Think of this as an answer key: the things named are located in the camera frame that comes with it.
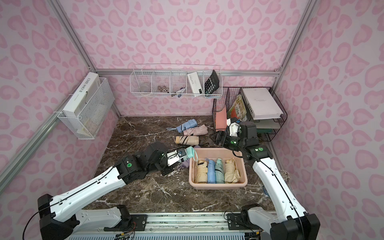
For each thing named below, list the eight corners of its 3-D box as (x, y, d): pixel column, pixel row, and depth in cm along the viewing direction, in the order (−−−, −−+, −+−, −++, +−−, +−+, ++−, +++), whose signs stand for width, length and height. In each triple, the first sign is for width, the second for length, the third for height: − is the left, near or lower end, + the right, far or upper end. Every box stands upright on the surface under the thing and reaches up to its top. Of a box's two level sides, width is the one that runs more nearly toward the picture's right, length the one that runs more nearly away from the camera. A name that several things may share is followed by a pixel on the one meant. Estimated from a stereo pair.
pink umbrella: (184, 140, 107) (184, 135, 103) (183, 133, 111) (182, 129, 107) (207, 135, 110) (208, 130, 106) (205, 129, 114) (205, 124, 109)
